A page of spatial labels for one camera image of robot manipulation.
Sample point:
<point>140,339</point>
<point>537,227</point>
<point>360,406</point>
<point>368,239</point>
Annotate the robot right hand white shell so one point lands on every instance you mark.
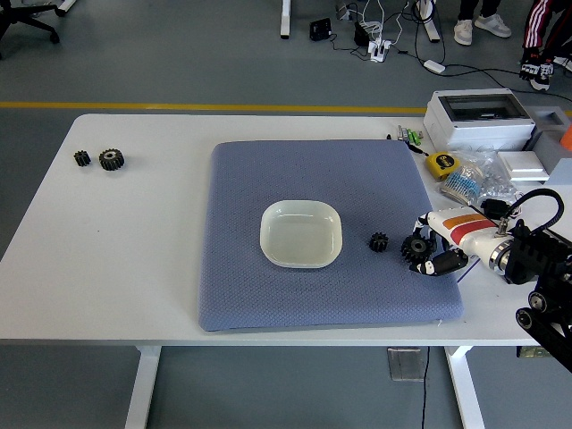
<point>465,230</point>

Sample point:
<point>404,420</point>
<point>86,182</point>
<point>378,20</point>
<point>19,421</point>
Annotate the large black gear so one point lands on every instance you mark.
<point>410,250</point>
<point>111,163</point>

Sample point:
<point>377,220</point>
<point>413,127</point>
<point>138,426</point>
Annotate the small black gear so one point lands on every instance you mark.
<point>82,158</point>
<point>379,242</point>

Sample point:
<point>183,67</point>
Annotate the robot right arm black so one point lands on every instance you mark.
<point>536,254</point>

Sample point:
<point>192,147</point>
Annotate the small white adapter box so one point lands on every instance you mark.
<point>433,66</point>

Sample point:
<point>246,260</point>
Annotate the black charger box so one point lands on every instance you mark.
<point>362,35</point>

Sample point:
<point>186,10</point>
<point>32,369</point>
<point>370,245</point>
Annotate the small black module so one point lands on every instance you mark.
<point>493,207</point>

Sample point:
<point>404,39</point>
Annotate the white barcode label card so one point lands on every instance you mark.
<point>465,273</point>

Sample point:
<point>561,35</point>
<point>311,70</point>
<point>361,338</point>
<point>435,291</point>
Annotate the blue resistor strip bundle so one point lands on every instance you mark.
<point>460,185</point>

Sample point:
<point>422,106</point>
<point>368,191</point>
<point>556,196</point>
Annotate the clear plastic bag of screws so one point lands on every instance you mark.
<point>487,167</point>

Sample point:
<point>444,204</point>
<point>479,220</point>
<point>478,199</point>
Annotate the yellow tape measure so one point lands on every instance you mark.
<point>440,164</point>

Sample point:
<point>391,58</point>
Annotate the grey terminal connector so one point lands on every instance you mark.
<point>403,133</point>

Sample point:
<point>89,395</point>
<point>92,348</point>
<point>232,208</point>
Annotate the grey block with hole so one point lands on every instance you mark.
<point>552,147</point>

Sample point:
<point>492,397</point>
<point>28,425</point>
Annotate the orange object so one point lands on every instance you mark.
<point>567,138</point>

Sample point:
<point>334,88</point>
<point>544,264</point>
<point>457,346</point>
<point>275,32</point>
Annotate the green circuit board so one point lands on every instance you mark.
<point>532,353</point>

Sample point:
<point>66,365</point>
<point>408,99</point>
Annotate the white table leg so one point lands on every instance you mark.
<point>465,389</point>
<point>143,389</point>

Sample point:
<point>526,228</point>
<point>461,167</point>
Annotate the blue-grey quilted mat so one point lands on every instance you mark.
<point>313,179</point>

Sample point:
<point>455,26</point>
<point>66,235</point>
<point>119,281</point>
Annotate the white square bowl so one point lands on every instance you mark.
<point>299,237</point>

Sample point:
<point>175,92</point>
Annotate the white power strip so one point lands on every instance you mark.
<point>380,51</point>

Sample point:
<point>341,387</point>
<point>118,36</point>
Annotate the white desk leg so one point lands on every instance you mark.
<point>430,22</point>
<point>285,18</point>

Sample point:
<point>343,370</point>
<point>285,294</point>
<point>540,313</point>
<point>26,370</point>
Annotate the black power adapter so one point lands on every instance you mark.
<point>321,29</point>

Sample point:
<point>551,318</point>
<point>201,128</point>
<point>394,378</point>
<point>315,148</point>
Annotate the grey floor plug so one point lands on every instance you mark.
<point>343,11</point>

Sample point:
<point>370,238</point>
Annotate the white desk foot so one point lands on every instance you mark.
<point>68,4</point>

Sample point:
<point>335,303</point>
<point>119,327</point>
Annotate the black office chair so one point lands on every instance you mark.
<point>18,18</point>

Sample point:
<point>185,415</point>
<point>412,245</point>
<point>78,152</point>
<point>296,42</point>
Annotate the white flat switch panel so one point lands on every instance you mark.
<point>523,165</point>

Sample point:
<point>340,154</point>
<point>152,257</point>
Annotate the white electrical enclosure box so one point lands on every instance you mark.
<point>478,129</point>

